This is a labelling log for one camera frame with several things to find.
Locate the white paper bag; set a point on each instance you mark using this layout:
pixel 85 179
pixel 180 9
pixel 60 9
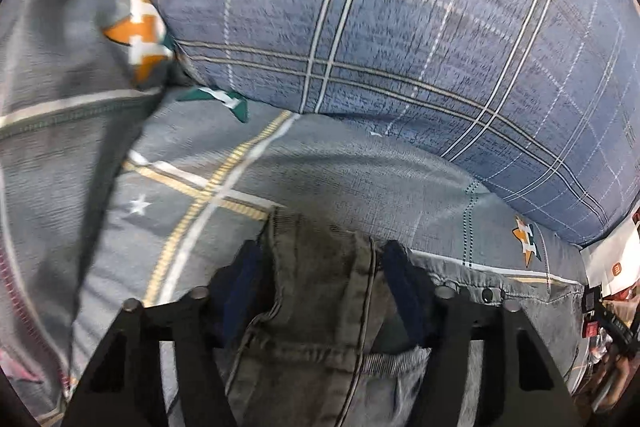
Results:
pixel 613 263

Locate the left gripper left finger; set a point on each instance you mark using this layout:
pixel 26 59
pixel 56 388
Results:
pixel 122 384

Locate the grey star-patterned bed sheet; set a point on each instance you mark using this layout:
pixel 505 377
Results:
pixel 198 184

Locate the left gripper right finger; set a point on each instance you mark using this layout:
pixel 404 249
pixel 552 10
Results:
pixel 489 358

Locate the blue plaid quilt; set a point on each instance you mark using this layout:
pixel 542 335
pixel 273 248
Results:
pixel 538 99

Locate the grey denim pants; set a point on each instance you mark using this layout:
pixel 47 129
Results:
pixel 324 345

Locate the grey star-patterned pillow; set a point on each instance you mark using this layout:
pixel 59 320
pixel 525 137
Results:
pixel 78 78

